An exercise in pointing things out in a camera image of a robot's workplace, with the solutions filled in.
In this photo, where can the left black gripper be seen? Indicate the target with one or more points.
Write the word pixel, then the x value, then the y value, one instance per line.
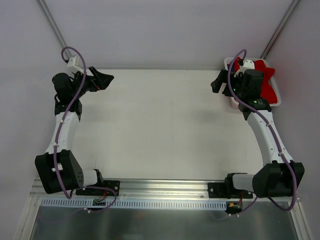
pixel 90 81

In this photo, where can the right aluminium frame post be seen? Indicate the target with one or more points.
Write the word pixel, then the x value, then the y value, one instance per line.
pixel 280 27

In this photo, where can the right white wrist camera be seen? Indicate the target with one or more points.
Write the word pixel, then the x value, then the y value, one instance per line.
pixel 247 65

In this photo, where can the white plastic basket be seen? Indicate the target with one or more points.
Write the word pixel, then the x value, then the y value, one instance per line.
pixel 272 82

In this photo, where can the aluminium frame post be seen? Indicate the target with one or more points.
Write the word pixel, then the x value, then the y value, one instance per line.
pixel 51 22
pixel 280 27

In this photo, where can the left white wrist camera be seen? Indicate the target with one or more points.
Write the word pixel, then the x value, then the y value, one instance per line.
pixel 73 63

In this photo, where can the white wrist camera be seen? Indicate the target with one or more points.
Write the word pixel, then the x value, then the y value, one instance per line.
pixel 247 65
pixel 73 63

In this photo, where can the red t shirt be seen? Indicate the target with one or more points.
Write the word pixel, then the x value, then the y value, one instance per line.
pixel 267 91

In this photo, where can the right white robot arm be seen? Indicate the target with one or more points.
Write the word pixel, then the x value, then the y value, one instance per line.
pixel 280 176

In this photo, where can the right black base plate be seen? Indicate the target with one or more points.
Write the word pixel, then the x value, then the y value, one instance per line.
pixel 217 190

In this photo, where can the aluminium mounting rail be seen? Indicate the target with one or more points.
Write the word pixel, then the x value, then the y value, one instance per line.
pixel 159 189

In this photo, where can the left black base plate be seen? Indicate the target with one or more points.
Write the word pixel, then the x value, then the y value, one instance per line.
pixel 98 190

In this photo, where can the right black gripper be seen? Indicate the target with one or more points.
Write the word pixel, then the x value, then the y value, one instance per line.
pixel 225 83

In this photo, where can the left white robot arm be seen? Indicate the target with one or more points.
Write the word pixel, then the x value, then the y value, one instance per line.
pixel 58 169

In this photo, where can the left aluminium frame post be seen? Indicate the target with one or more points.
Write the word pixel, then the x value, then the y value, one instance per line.
pixel 51 22

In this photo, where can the blue t shirt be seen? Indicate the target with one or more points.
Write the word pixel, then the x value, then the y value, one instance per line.
pixel 231 68

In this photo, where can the white slotted cable duct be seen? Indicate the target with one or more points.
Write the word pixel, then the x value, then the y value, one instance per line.
pixel 157 204

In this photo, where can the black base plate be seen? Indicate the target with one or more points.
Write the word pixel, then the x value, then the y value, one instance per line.
pixel 217 190
pixel 98 190

